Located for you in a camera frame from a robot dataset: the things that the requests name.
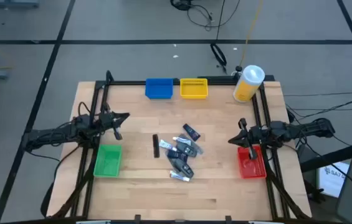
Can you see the black table clamp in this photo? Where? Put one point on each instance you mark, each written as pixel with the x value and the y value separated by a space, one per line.
pixel 137 218
pixel 228 219

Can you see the white printed sign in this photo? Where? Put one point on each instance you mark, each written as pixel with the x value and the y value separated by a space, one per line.
pixel 331 183

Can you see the black aluminium table frame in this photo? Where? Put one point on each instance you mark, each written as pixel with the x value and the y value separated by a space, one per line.
pixel 219 82

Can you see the yellow plastic basket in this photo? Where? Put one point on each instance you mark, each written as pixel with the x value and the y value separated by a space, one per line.
pixel 193 88

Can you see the green plastic basket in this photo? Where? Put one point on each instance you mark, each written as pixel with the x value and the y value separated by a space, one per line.
pixel 107 161

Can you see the white toothpaste tube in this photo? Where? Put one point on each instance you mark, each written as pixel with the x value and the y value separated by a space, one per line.
pixel 165 144
pixel 180 140
pixel 178 176

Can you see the black round knob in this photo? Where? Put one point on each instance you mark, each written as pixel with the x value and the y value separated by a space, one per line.
pixel 239 68

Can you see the red plastic basket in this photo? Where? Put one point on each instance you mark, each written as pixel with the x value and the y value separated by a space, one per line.
pixel 247 169

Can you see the dark blue travel tube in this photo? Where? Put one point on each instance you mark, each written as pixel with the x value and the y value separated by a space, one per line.
pixel 175 154
pixel 191 132

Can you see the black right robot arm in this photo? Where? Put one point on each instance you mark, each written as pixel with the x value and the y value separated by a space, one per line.
pixel 306 129

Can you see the blue plastic basket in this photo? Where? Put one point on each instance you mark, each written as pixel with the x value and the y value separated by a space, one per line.
pixel 159 88

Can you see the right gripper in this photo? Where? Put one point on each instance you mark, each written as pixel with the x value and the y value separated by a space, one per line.
pixel 256 135

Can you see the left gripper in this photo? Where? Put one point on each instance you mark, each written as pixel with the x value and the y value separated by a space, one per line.
pixel 107 121

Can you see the black stand bar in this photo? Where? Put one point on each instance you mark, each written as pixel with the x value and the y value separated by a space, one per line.
pixel 328 160

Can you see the white yellow wipes canister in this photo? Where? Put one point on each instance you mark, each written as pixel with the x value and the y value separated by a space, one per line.
pixel 245 90

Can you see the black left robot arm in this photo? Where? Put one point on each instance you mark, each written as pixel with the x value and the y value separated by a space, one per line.
pixel 54 135

